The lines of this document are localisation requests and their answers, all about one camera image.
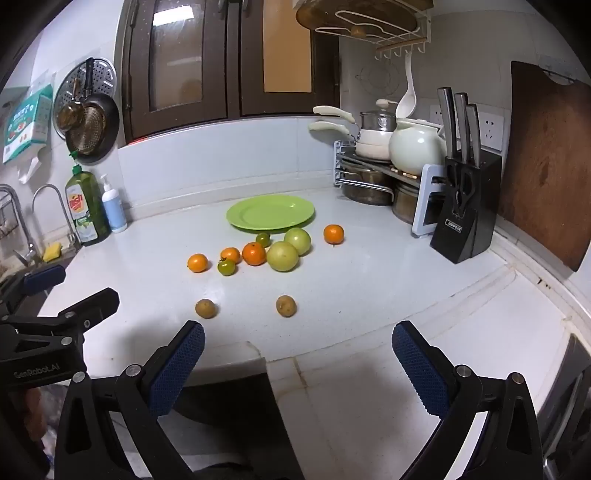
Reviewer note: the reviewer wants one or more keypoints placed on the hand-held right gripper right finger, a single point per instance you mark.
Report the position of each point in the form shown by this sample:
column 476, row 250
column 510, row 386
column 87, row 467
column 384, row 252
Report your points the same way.
column 420, row 374

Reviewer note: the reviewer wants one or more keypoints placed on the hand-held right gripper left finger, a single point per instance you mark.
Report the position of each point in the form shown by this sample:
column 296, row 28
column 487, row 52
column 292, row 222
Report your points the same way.
column 178, row 369

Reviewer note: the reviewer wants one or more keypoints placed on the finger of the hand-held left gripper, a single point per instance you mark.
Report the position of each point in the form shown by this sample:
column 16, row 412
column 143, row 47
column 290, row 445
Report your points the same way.
column 92, row 305
column 44, row 279

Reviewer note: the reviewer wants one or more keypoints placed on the small brown round fruit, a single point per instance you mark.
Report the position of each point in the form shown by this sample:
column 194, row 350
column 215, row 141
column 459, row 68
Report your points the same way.
column 206, row 308
column 286, row 306

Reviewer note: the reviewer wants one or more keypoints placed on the small orange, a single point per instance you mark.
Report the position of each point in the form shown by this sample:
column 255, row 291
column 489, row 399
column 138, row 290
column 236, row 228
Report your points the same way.
column 231, row 254
column 198, row 263

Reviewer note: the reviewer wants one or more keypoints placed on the small green tomato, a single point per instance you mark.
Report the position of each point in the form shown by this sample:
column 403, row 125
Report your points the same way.
column 226, row 268
column 263, row 239

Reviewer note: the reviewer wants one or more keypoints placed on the large orange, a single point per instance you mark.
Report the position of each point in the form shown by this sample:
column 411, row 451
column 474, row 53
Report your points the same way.
column 254, row 254

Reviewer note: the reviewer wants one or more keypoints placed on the large green round fruit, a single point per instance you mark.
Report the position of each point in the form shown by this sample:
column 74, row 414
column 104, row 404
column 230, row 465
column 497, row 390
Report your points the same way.
column 299, row 238
column 282, row 256

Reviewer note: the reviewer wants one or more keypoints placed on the medium orange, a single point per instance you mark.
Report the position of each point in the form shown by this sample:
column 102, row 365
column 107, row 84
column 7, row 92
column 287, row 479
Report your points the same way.
column 333, row 234

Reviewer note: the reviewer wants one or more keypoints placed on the green plate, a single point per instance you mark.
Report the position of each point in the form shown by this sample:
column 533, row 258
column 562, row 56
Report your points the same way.
column 270, row 212

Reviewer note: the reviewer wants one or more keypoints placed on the yellow sponge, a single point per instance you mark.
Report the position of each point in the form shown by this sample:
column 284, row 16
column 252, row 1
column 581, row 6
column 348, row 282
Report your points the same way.
column 53, row 251

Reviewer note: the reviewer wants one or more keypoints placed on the green dish soap bottle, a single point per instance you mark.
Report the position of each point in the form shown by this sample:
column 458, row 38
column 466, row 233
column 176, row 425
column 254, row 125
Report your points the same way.
column 87, row 212

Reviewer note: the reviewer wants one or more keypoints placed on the steel faucet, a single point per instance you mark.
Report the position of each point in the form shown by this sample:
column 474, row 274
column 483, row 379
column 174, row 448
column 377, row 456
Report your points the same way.
column 48, row 189

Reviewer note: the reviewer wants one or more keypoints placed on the white pump bottle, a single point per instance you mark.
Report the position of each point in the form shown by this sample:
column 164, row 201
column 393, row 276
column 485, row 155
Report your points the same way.
column 114, row 210

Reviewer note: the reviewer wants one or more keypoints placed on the white plastic bag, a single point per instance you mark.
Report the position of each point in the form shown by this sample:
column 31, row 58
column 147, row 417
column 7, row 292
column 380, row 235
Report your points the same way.
column 30, row 168

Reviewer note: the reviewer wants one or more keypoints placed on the black knife block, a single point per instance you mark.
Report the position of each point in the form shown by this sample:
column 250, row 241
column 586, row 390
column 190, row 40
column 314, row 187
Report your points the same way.
column 466, row 230

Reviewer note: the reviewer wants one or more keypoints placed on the brass strainer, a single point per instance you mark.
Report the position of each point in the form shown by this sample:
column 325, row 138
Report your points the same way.
column 91, row 131

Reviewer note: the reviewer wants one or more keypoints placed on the green and white carton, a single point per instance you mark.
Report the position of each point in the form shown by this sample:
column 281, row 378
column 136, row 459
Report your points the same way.
column 25, row 124

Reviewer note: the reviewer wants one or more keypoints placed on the black frying pan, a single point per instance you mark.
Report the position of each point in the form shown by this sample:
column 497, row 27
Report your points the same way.
column 107, row 134

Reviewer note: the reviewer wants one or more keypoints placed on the small brass pan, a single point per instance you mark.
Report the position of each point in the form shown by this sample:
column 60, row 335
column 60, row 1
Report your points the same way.
column 69, row 115

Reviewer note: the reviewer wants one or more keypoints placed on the deep steel pot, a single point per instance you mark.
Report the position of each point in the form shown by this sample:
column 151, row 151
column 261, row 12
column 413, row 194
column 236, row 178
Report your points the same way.
column 405, row 203

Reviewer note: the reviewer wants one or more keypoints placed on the grey pot rack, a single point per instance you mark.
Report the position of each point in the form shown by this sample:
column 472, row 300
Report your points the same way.
column 429, row 194

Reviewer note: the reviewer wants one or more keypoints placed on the black kitchen scissors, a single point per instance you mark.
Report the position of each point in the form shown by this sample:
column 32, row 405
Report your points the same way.
column 464, row 189

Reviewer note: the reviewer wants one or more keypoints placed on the wide steel pot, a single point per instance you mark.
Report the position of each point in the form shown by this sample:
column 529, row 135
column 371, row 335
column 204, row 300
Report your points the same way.
column 367, row 189

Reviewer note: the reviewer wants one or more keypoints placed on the round perforated steel tray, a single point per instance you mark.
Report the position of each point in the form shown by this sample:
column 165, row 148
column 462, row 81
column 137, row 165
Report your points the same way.
column 104, row 76

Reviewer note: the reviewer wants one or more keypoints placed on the white ceramic pot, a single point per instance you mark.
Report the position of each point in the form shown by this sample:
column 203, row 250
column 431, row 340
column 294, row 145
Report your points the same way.
column 415, row 147

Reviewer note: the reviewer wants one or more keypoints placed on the white saucepan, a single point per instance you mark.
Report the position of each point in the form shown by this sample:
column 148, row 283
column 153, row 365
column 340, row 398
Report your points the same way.
column 371, row 144

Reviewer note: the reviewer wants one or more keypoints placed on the brown wooden cutting board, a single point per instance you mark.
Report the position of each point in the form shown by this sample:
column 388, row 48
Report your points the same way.
column 549, row 161

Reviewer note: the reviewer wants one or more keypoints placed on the steel pot with lid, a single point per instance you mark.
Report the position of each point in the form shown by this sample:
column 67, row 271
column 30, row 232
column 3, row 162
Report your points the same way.
column 376, row 121

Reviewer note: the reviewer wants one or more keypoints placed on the white ladle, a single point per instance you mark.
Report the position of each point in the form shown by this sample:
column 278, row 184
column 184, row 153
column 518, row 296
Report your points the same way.
column 406, row 100

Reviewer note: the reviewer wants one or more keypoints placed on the round wooden board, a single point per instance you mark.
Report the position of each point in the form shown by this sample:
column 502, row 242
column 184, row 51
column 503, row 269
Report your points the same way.
column 323, row 11

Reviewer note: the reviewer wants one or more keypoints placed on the white wall outlet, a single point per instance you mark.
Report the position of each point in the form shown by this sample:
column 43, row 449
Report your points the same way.
column 491, row 129

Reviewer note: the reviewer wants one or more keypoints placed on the dark brown window frame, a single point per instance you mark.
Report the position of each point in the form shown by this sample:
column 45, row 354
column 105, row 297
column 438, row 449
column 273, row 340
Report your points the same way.
column 233, row 69

